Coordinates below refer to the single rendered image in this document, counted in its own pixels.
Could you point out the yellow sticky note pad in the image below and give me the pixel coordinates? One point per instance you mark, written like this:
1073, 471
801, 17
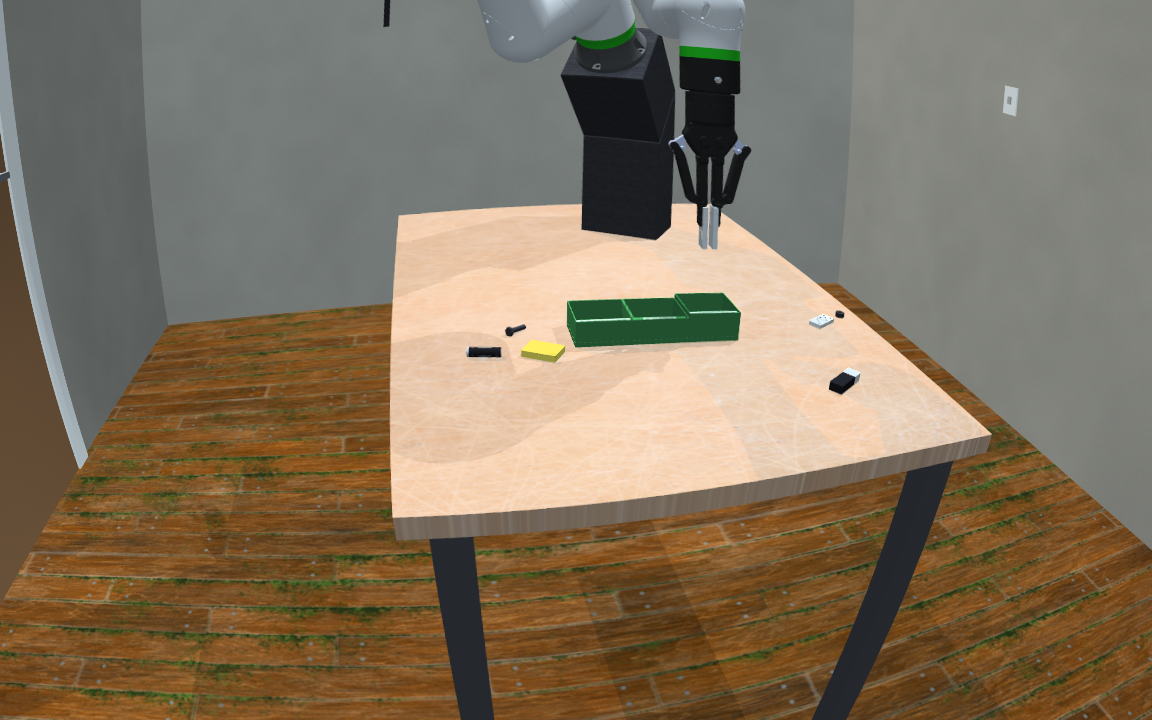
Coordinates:
543, 351

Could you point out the green three-compartment bin rack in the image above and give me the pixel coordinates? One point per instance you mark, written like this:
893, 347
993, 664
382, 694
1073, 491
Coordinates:
674, 322

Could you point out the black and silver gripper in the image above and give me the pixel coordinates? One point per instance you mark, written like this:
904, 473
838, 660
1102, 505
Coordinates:
701, 112

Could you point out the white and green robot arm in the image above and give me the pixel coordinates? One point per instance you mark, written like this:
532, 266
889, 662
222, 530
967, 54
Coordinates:
523, 31

